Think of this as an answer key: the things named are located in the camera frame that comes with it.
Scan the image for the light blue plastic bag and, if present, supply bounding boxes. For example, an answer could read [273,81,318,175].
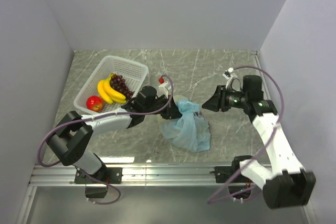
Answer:
[157,95,211,153]

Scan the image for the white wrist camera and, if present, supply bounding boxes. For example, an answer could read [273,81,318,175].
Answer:
[158,77,172,99]
[223,68,238,89]

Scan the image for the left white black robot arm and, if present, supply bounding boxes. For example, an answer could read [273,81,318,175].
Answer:
[46,86,182,183]

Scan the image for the dark purple fake grapes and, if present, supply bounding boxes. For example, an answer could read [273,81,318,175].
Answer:
[110,73,134,100]

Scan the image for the white plastic basket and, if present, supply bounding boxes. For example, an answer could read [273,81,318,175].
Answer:
[73,56,149,114]

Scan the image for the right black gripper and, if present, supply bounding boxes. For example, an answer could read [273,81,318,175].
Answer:
[201,85,248,112]

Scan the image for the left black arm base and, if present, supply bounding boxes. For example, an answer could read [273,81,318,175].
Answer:
[74,165,123,199]

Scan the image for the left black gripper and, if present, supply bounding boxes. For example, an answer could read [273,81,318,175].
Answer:
[144,94,185,120]

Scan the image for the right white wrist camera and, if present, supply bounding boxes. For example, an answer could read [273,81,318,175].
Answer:
[223,68,238,89]

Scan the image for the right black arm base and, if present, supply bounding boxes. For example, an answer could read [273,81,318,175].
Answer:
[214,166,251,200]

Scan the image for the red fake apple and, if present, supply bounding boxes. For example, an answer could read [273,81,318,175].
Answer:
[86,95,104,112]

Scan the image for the aluminium mounting rail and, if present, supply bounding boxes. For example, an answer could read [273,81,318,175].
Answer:
[28,163,230,187]

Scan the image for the yellow banana bunch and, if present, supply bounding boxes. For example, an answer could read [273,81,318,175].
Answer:
[97,73,127,104]

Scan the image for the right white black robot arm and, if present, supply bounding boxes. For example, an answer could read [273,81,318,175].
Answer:
[202,75,316,209]

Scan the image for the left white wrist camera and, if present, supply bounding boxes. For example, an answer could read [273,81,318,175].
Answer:
[158,77,172,99]

